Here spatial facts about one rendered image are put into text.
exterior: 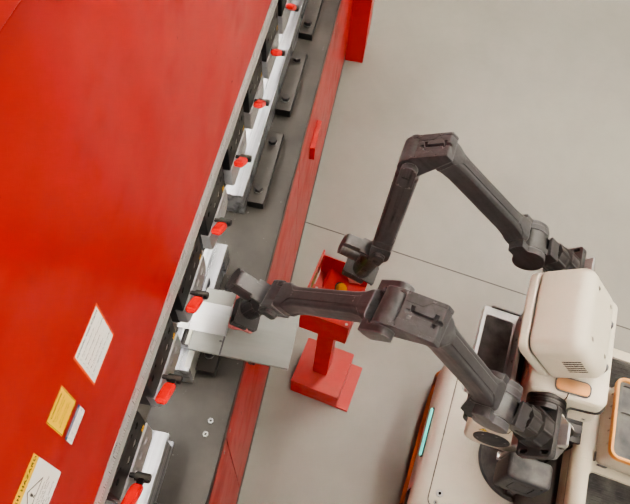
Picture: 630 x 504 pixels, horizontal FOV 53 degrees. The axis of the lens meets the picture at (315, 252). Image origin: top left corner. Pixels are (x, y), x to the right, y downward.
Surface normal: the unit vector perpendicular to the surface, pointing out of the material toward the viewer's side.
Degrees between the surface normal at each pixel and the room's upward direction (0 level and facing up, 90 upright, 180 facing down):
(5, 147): 90
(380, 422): 0
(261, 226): 0
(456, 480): 0
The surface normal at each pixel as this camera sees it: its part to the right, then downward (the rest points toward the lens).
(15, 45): 0.98, 0.19
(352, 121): 0.05, -0.51
